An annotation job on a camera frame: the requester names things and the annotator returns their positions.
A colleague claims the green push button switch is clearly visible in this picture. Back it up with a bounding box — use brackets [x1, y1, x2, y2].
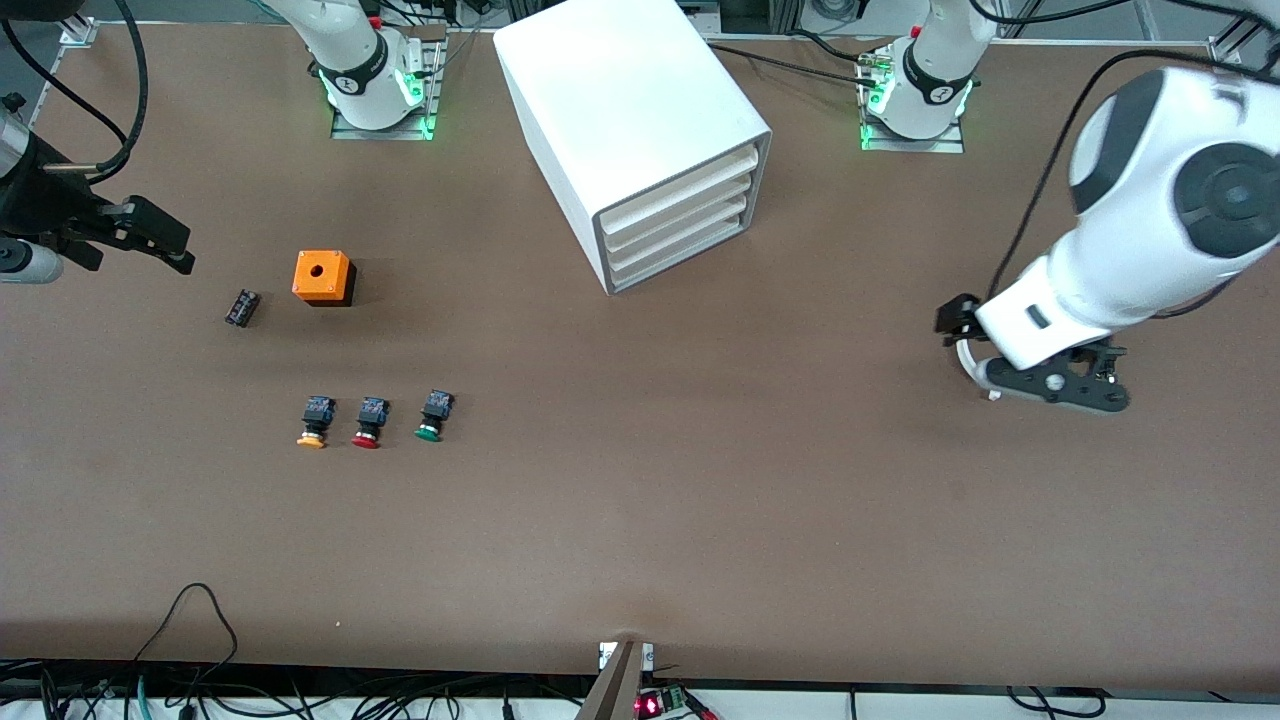
[414, 390, 456, 443]

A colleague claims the small circuit board red LED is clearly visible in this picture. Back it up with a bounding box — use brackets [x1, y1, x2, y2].
[635, 685, 713, 719]

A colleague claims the short white cable loop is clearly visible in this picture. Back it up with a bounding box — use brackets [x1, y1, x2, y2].
[953, 338, 1004, 403]

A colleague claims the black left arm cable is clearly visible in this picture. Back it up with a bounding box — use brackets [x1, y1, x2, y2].
[983, 45, 1280, 306]

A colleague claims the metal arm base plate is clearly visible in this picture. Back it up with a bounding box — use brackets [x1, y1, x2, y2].
[330, 25, 446, 141]
[860, 125, 966, 154]

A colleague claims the orange button enclosure box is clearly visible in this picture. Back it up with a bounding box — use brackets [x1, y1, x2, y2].
[292, 250, 357, 308]

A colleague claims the yellow push button switch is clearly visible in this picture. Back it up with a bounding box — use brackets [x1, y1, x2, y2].
[296, 395, 336, 450]

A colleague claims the red push button switch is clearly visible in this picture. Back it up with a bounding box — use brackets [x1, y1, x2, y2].
[351, 396, 390, 450]

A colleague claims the black cable on table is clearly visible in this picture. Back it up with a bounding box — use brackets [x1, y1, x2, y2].
[705, 40, 881, 86]

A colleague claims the thin black cable loop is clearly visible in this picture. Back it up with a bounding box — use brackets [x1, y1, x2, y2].
[133, 583, 240, 691]

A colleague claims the black cable below table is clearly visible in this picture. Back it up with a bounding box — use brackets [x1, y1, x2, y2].
[1005, 685, 1109, 719]

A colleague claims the white drawer cabinet grey frame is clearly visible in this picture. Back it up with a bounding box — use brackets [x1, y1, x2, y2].
[493, 0, 773, 297]

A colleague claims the small metal clamp bracket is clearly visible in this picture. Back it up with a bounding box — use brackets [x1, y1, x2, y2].
[598, 641, 656, 673]

